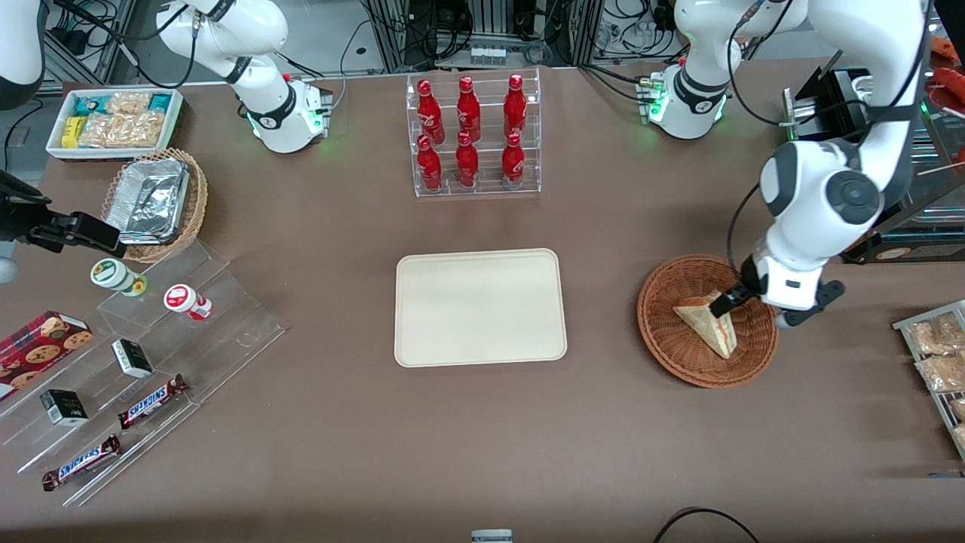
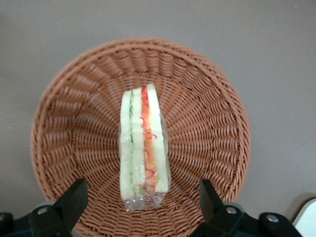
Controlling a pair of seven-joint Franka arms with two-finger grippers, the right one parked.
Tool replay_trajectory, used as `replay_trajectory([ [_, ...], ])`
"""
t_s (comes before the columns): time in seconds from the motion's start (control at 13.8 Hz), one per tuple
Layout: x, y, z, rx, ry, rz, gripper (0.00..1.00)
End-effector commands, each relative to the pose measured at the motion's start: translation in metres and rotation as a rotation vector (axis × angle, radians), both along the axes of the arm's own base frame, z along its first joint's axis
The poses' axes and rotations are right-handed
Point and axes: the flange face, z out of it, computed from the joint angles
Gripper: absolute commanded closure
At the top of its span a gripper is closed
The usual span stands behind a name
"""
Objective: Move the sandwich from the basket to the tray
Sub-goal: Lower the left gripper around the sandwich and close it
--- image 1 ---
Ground aluminium profile frame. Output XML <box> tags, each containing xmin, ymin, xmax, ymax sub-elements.
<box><xmin>360</xmin><ymin>0</ymin><xmax>605</xmax><ymax>74</ymax></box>

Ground black floor cable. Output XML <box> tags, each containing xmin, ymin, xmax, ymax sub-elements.
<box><xmin>651</xmin><ymin>507</ymin><xmax>762</xmax><ymax>543</ymax></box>

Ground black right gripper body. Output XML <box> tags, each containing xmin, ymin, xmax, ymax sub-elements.
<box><xmin>0</xmin><ymin>170</ymin><xmax>51</xmax><ymax>244</ymax></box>

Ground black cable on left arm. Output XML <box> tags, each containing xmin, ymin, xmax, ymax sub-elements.
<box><xmin>726</xmin><ymin>0</ymin><xmax>930</xmax><ymax>266</ymax></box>

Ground aluminium foil container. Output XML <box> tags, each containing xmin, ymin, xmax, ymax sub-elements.
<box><xmin>105</xmin><ymin>158</ymin><xmax>190</xmax><ymax>245</ymax></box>

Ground green lid yogurt cup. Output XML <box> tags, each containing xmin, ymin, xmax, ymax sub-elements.
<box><xmin>90</xmin><ymin>258</ymin><xmax>149</xmax><ymax>297</ymax></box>

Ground clear acrylic bottle rack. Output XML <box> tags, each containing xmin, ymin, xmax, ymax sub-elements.
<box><xmin>406</xmin><ymin>67</ymin><xmax>543</xmax><ymax>199</ymax></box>

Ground light tan wicker basket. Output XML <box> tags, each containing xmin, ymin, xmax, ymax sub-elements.
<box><xmin>101</xmin><ymin>148</ymin><xmax>209</xmax><ymax>264</ymax></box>

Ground Snickers chocolate bar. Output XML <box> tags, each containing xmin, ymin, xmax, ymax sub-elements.
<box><xmin>41</xmin><ymin>434</ymin><xmax>124</xmax><ymax>492</ymax></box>
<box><xmin>117</xmin><ymin>374</ymin><xmax>190</xmax><ymax>431</ymax></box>

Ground red cola bottle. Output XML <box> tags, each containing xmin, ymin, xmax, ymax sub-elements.
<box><xmin>503</xmin><ymin>74</ymin><xmax>528</xmax><ymax>139</ymax></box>
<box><xmin>501</xmin><ymin>132</ymin><xmax>527</xmax><ymax>190</ymax></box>
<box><xmin>455</xmin><ymin>131</ymin><xmax>481</xmax><ymax>189</ymax></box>
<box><xmin>416</xmin><ymin>134</ymin><xmax>444</xmax><ymax>192</ymax></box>
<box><xmin>417</xmin><ymin>79</ymin><xmax>446</xmax><ymax>145</ymax></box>
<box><xmin>456</xmin><ymin>76</ymin><xmax>483</xmax><ymax>143</ymax></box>

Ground red food package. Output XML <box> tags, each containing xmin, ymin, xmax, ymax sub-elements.
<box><xmin>930</xmin><ymin>33</ymin><xmax>965</xmax><ymax>115</ymax></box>

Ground clear acrylic step stand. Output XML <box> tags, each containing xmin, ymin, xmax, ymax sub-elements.
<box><xmin>0</xmin><ymin>240</ymin><xmax>286</xmax><ymax>508</ymax></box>

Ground small black carton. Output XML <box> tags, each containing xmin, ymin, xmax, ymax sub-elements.
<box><xmin>39</xmin><ymin>388</ymin><xmax>90</xmax><ymax>428</ymax></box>
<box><xmin>111</xmin><ymin>338</ymin><xmax>155</xmax><ymax>379</ymax></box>

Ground grey tray with snack bags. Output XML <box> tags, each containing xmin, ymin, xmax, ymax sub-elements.
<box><xmin>893</xmin><ymin>299</ymin><xmax>965</xmax><ymax>462</ymax></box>

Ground brown wicker basket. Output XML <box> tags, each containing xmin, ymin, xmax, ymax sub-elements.
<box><xmin>637</xmin><ymin>255</ymin><xmax>780</xmax><ymax>389</ymax></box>

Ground clear cracker bag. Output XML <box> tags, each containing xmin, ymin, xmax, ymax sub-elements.
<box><xmin>78</xmin><ymin>112</ymin><xmax>164</xmax><ymax>149</ymax></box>
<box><xmin>106</xmin><ymin>92</ymin><xmax>152</xmax><ymax>116</ymax></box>

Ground cream rectangular tray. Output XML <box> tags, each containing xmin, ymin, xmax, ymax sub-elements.
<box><xmin>394</xmin><ymin>248</ymin><xmax>568</xmax><ymax>369</ymax></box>

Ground red lid yogurt cup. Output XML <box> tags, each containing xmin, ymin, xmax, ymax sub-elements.
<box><xmin>163</xmin><ymin>284</ymin><xmax>214</xmax><ymax>321</ymax></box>

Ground triangular sandwich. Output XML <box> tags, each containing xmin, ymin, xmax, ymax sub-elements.
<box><xmin>672</xmin><ymin>292</ymin><xmax>738</xmax><ymax>360</ymax></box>

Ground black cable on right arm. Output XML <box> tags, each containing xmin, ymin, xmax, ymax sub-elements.
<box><xmin>51</xmin><ymin>0</ymin><xmax>198</xmax><ymax>89</ymax></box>

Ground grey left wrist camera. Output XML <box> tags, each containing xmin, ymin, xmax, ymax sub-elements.
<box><xmin>775</xmin><ymin>281</ymin><xmax>846</xmax><ymax>330</ymax></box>

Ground white rectangular snack bin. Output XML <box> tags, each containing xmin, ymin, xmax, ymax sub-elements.
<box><xmin>46</xmin><ymin>87</ymin><xmax>185</xmax><ymax>162</ymax></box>

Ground red tartan cookie box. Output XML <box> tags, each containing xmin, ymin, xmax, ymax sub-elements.
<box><xmin>0</xmin><ymin>310</ymin><xmax>95</xmax><ymax>401</ymax></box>

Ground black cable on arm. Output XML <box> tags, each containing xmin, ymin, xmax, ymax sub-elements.
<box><xmin>51</xmin><ymin>0</ymin><xmax>198</xmax><ymax>89</ymax></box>
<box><xmin>726</xmin><ymin>0</ymin><xmax>930</xmax><ymax>266</ymax></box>

